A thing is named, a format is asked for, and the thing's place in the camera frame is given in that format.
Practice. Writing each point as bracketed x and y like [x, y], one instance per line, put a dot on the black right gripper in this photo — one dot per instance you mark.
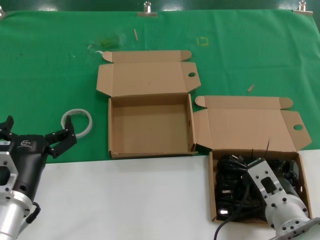
[287, 185]

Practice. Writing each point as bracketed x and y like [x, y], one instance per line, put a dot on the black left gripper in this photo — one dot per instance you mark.
[30, 160]

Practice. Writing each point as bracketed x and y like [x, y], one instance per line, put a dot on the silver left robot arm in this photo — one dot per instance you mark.
[12, 215]

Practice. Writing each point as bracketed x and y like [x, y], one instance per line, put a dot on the open brown cardboard box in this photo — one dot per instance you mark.
[237, 125]
[150, 125]

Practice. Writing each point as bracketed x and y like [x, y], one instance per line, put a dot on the clear tape roll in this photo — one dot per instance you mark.
[89, 125]

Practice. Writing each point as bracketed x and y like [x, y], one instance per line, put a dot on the short wooden stick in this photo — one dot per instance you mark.
[250, 88]

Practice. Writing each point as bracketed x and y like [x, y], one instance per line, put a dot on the small white tape scrap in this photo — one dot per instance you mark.
[99, 51]

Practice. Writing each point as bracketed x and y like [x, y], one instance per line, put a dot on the crumpled clear tape scrap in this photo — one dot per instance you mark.
[107, 42]

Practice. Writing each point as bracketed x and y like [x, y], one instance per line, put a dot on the long wooden stick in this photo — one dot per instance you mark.
[135, 35]

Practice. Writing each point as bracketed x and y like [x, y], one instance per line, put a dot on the metal binder clip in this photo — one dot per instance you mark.
[147, 14]
[302, 12]

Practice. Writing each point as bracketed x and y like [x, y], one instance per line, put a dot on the silver right camera mount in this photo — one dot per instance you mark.
[265, 172]

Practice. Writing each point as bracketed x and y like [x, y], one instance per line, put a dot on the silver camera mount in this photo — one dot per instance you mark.
[265, 172]
[7, 162]

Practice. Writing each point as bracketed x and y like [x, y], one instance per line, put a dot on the silver left camera mount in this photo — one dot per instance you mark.
[7, 162]

